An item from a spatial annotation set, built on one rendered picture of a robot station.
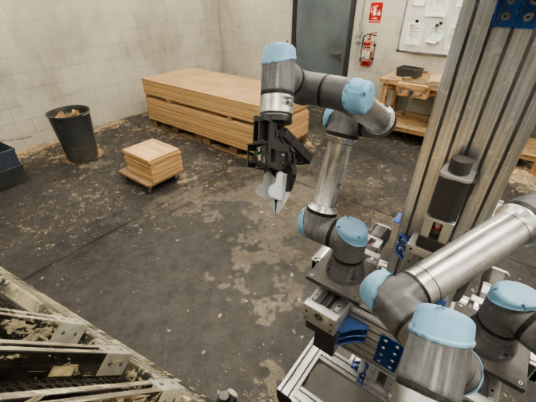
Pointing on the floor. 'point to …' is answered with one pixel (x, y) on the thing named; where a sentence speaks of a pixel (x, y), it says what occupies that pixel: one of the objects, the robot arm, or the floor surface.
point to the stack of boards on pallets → (211, 108)
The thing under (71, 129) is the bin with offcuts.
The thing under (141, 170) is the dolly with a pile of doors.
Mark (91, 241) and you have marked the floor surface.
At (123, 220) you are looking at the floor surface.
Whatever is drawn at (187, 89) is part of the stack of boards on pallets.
